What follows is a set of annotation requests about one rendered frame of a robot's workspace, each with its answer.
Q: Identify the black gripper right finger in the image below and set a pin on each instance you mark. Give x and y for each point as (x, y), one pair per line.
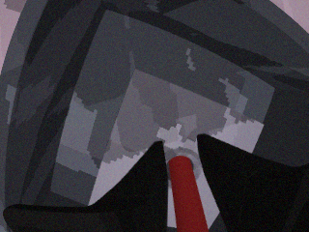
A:
(253, 194)

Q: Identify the red peg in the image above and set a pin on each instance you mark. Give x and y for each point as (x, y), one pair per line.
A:
(189, 214)

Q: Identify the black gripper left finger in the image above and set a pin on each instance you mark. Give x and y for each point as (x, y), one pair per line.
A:
(138, 203)

